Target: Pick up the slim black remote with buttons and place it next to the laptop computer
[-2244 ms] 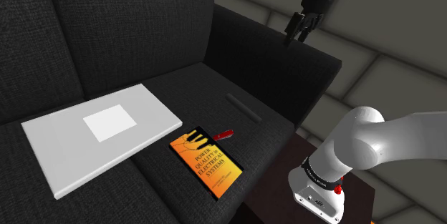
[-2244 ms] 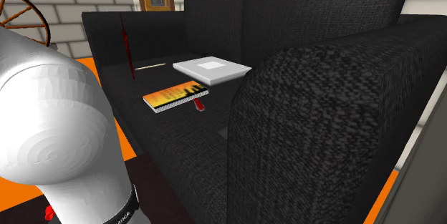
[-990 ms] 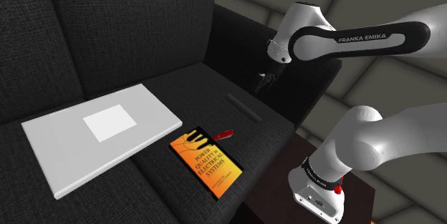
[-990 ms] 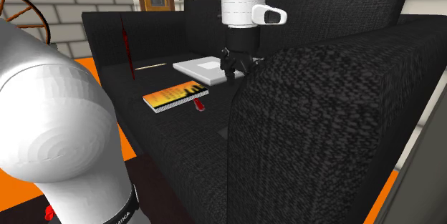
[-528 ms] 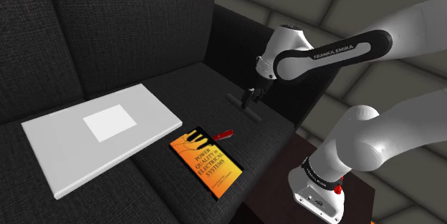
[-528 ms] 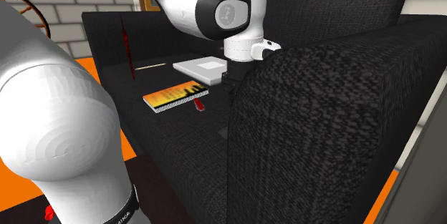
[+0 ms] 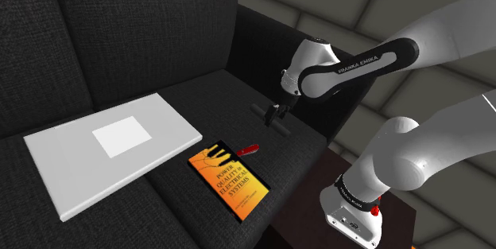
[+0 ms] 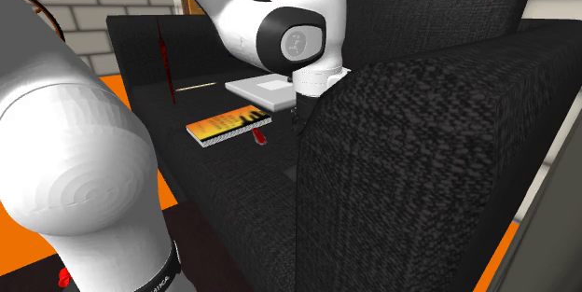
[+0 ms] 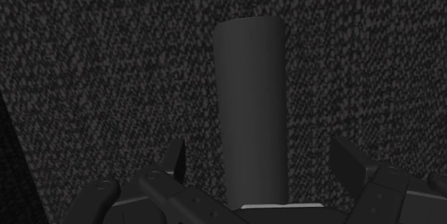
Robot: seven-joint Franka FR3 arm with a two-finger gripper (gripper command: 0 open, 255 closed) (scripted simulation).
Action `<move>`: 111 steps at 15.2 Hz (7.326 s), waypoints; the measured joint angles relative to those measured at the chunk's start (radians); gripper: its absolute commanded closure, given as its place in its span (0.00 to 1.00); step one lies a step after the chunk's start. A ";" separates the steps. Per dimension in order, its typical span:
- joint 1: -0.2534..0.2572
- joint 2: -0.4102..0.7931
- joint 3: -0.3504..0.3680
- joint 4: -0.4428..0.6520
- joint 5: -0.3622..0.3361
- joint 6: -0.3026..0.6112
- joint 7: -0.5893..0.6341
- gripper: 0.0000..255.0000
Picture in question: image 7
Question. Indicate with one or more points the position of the dark grey rod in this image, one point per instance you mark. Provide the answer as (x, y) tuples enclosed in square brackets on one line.
[(285, 129)]

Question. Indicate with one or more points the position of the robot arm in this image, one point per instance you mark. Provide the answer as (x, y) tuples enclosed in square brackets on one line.
[(407, 155)]

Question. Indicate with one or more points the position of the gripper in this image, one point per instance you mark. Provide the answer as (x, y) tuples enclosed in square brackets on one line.
[(290, 100)]

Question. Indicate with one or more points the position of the red pocket knife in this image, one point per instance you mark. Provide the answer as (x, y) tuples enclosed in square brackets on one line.
[(248, 150)]

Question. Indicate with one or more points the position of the orange and black book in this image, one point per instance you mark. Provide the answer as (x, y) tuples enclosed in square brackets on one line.
[(228, 182)]

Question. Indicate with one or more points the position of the black fabric sofa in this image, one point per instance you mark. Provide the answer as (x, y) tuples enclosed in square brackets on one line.
[(128, 35)]

